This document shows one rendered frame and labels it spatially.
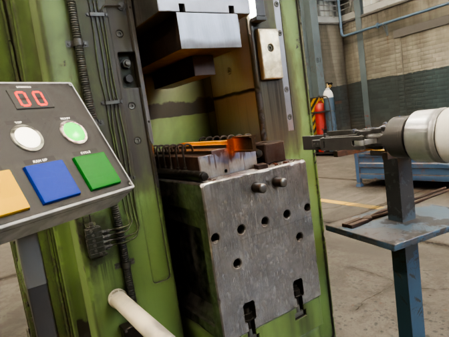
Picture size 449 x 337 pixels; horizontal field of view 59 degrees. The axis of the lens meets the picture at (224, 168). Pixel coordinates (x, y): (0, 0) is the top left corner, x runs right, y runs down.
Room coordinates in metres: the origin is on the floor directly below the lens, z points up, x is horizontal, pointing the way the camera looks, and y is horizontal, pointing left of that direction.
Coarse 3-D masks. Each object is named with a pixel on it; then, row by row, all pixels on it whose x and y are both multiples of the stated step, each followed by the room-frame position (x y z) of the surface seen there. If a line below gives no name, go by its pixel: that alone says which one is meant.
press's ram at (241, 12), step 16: (144, 0) 1.12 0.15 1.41; (160, 0) 1.06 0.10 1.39; (176, 0) 1.09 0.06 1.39; (192, 0) 1.11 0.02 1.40; (208, 0) 1.14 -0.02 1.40; (224, 0) 1.17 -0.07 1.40; (240, 0) 1.20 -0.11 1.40; (144, 16) 1.13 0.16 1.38; (160, 16) 1.11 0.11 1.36; (240, 16) 1.23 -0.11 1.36; (144, 32) 1.26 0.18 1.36
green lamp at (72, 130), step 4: (68, 124) 0.81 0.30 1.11; (72, 124) 0.81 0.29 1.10; (76, 124) 0.82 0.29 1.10; (64, 128) 0.79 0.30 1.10; (68, 128) 0.80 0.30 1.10; (72, 128) 0.81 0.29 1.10; (76, 128) 0.81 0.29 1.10; (80, 128) 0.82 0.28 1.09; (68, 132) 0.79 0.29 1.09; (72, 132) 0.80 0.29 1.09; (76, 132) 0.81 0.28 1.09; (80, 132) 0.81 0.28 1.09; (68, 136) 0.79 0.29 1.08; (72, 136) 0.79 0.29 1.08; (76, 136) 0.80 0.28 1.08; (80, 136) 0.81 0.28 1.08
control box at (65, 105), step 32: (0, 96) 0.74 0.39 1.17; (32, 96) 0.79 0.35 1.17; (64, 96) 0.85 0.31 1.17; (0, 128) 0.70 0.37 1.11; (32, 128) 0.74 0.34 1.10; (96, 128) 0.86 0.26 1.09; (0, 160) 0.66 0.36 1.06; (32, 160) 0.70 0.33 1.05; (64, 160) 0.74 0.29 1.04; (32, 192) 0.66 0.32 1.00; (96, 192) 0.75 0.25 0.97; (128, 192) 0.83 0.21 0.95; (0, 224) 0.59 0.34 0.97; (32, 224) 0.65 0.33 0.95
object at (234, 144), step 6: (234, 138) 1.13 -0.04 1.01; (240, 138) 1.11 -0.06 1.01; (246, 138) 1.09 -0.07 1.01; (252, 138) 1.07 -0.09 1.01; (192, 144) 1.33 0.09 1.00; (198, 144) 1.29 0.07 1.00; (204, 144) 1.26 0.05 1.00; (228, 144) 1.13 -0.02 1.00; (234, 144) 1.13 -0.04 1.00; (240, 144) 1.11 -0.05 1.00; (246, 144) 1.09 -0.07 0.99; (252, 144) 1.07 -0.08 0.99; (234, 150) 1.13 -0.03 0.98; (240, 150) 1.11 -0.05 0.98; (246, 150) 1.08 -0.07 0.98; (252, 150) 1.07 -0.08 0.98
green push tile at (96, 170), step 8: (80, 160) 0.76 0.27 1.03; (88, 160) 0.77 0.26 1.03; (96, 160) 0.79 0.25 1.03; (104, 160) 0.80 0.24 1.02; (80, 168) 0.75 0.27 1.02; (88, 168) 0.76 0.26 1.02; (96, 168) 0.77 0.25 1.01; (104, 168) 0.79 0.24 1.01; (112, 168) 0.80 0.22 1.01; (88, 176) 0.75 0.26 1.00; (96, 176) 0.76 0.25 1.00; (104, 176) 0.78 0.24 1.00; (112, 176) 0.79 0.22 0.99; (88, 184) 0.74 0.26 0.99; (96, 184) 0.75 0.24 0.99; (104, 184) 0.76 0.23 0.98; (112, 184) 0.78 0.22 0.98
